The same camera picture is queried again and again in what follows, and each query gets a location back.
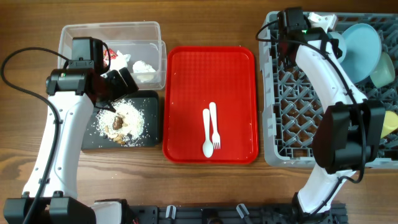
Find white napkin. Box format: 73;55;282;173
132;60;156;83

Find rice and food scraps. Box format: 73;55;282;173
89;99;146;147

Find white plastic spoon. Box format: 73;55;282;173
203;108;214;158

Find white plastic fork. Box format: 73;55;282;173
209;102;221;149

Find light blue plate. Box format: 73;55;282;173
340;23;381;83

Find mint green bowl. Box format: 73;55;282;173
370;52;396;88

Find yellow plastic cup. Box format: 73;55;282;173
381;111;398;139

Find light blue bowl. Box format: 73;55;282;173
327;32;347;63

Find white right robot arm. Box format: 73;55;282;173
277;7;386;222

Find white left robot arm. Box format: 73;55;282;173
3;37;138;223

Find black food waste tray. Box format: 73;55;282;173
81;90;160;151

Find clear plastic waste bin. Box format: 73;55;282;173
58;21;167;90

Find grey dishwasher rack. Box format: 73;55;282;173
259;12;397;169

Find crumpled white tissue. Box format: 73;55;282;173
108;51;131;71

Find red snack wrapper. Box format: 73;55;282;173
103;49;118;66

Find red serving tray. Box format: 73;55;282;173
162;46;259;165

